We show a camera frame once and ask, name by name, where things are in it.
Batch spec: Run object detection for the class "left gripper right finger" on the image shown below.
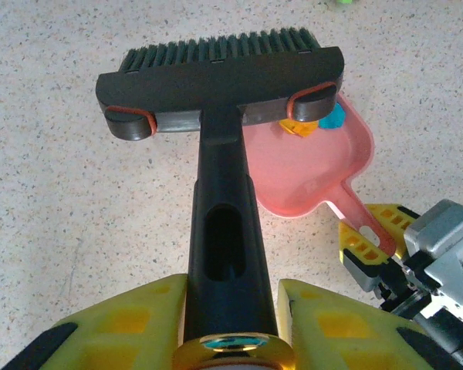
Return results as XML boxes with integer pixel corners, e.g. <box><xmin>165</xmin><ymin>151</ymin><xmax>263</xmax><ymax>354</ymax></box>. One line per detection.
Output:
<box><xmin>276</xmin><ymin>277</ymin><xmax>463</xmax><ymax>370</ymax></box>

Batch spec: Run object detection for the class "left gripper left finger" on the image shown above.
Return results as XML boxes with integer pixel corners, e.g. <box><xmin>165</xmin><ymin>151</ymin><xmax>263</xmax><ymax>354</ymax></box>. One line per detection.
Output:
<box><xmin>2</xmin><ymin>273</ymin><xmax>188</xmax><ymax>370</ymax></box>

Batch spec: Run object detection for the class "pink plastic dustpan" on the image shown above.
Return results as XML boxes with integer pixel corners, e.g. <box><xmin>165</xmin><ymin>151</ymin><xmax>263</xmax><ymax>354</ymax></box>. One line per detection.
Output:
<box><xmin>241</xmin><ymin>92</ymin><xmax>398</xmax><ymax>257</ymax></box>

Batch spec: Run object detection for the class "blue paper scrap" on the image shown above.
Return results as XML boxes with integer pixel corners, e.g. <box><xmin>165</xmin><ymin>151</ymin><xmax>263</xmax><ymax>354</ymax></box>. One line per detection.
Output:
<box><xmin>318</xmin><ymin>103</ymin><xmax>346</xmax><ymax>131</ymax></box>

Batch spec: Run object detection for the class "orange paper scrap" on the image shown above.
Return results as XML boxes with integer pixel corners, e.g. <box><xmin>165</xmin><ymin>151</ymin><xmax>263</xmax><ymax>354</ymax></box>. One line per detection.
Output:
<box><xmin>277</xmin><ymin>118</ymin><xmax>319</xmax><ymax>140</ymax></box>

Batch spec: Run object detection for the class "black hand brush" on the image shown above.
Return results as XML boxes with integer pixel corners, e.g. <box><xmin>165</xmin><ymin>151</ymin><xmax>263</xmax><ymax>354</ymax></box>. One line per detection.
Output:
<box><xmin>95</xmin><ymin>26</ymin><xmax>346</xmax><ymax>370</ymax></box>

